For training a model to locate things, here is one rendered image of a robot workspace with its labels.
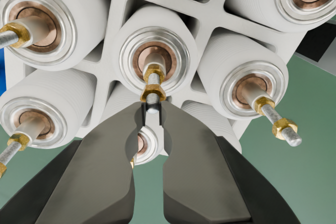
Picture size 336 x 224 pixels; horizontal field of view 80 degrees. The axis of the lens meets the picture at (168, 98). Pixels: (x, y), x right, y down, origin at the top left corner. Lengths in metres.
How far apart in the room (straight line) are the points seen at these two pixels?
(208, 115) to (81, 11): 0.21
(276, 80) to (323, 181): 0.72
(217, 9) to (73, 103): 0.22
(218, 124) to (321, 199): 0.78
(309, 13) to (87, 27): 0.22
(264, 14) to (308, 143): 0.58
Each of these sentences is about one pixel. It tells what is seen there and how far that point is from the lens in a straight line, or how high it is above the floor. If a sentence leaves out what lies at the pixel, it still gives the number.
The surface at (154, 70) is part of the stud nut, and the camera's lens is 0.18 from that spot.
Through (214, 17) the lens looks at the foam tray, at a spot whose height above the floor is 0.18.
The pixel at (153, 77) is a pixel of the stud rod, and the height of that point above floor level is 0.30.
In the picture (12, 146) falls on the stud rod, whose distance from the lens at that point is 0.26.
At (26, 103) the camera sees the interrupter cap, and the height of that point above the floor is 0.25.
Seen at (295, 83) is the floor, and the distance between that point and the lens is 0.62.
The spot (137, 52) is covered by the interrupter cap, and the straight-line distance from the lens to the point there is 0.22.
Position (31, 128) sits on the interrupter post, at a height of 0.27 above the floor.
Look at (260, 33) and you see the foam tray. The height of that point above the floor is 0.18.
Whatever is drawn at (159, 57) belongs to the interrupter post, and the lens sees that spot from 0.21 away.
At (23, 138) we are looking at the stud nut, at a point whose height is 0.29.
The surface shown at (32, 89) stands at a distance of 0.28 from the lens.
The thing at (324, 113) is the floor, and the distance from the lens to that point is 0.72.
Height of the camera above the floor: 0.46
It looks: 61 degrees down
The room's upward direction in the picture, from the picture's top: 175 degrees clockwise
